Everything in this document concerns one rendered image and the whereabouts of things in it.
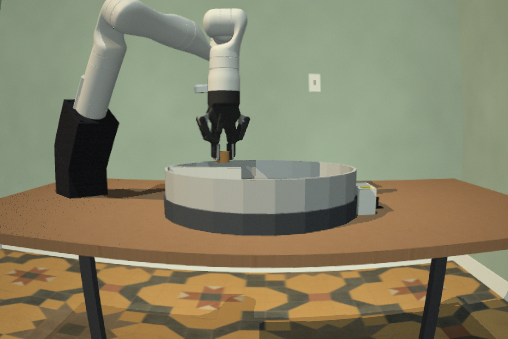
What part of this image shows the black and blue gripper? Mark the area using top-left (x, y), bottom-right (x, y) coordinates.
top-left (196, 90), bottom-right (250, 161)

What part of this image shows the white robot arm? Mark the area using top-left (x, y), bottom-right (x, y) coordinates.
top-left (73, 0), bottom-right (247, 119)

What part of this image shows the bronze bushing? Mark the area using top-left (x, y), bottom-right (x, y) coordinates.
top-left (216, 151), bottom-right (229, 163)

